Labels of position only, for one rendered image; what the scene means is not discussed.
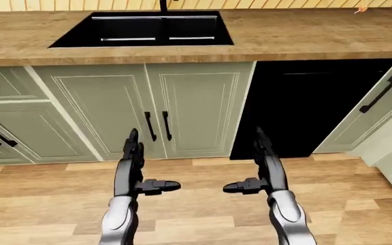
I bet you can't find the small green drawer front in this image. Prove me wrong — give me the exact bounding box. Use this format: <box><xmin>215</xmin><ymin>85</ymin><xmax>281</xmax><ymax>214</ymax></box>
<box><xmin>0</xmin><ymin>65</ymin><xmax>50</xmax><ymax>101</ymax></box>

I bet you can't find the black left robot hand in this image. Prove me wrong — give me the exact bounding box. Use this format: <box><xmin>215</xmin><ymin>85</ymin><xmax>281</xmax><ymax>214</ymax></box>
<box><xmin>114</xmin><ymin>128</ymin><xmax>182</xmax><ymax>199</ymax></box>

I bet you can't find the black cabinet door handle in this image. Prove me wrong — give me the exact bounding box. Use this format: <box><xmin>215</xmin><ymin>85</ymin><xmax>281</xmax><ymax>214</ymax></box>
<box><xmin>161</xmin><ymin>110</ymin><xmax>173</xmax><ymax>142</ymax></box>
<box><xmin>144</xmin><ymin>111</ymin><xmax>158</xmax><ymax>142</ymax></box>

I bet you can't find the green cabinet door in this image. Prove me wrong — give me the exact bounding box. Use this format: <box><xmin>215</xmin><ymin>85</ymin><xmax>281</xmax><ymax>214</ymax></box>
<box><xmin>31</xmin><ymin>63</ymin><xmax>168</xmax><ymax>162</ymax></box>
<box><xmin>144</xmin><ymin>61</ymin><xmax>257</xmax><ymax>159</ymax></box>

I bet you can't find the long black door handle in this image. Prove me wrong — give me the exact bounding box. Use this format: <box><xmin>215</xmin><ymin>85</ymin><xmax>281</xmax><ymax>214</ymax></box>
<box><xmin>358</xmin><ymin>73</ymin><xmax>392</xmax><ymax>114</ymax></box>

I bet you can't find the green cabinet door angled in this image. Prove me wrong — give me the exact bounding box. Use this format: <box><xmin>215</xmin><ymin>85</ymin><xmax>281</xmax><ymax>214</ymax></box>
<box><xmin>312</xmin><ymin>59</ymin><xmax>392</xmax><ymax>155</ymax></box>

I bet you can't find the wooden kitchen countertop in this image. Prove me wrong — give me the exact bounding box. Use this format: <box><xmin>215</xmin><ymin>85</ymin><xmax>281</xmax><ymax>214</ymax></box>
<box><xmin>0</xmin><ymin>6</ymin><xmax>392</xmax><ymax>67</ymax></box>

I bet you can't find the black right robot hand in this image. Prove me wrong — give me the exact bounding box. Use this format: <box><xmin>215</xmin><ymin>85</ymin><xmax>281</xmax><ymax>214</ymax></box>
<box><xmin>223</xmin><ymin>126</ymin><xmax>290</xmax><ymax>197</ymax></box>

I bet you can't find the black kitchen sink basin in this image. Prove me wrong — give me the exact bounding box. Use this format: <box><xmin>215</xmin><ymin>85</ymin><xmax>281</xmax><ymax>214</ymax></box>
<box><xmin>47</xmin><ymin>10</ymin><xmax>235</xmax><ymax>49</ymax></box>

